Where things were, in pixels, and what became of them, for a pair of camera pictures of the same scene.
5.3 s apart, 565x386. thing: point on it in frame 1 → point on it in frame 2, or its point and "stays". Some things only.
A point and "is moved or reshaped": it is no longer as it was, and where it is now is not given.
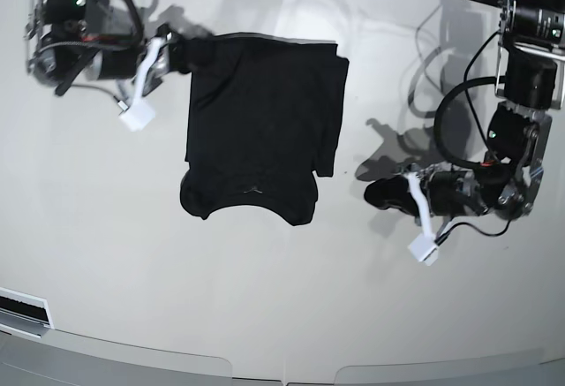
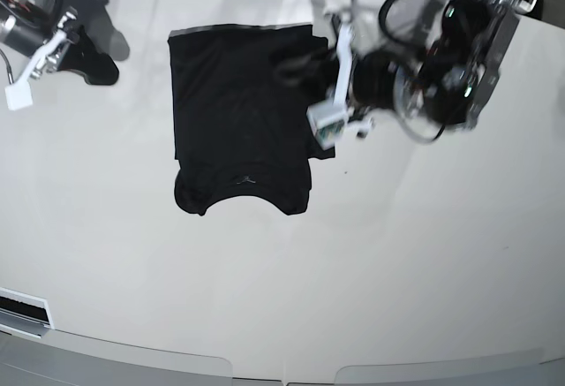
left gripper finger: (177, 60) → (83, 56)
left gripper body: (146, 64) → (56, 46)
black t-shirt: (264, 121) is moved or reshaped
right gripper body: (449, 192) → (384, 79)
